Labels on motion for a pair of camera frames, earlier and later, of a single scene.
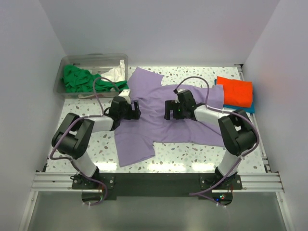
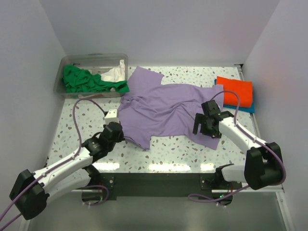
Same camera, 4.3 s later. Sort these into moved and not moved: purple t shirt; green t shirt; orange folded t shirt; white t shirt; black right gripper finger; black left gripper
Moved: purple t shirt; black right gripper finger; black left gripper
Not moved: green t shirt; orange folded t shirt; white t shirt
